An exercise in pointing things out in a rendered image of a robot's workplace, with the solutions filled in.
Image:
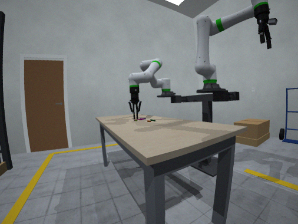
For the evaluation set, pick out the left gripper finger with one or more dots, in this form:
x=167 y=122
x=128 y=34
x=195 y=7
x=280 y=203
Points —
x=268 y=37
x=261 y=31

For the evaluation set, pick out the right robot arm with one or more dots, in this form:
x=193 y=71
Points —
x=149 y=68

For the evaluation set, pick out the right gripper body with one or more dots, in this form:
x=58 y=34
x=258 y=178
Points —
x=134 y=97

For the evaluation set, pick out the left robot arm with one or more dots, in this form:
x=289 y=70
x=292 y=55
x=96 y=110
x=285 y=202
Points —
x=206 y=28

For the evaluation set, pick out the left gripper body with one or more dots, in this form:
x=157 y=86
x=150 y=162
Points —
x=263 y=16

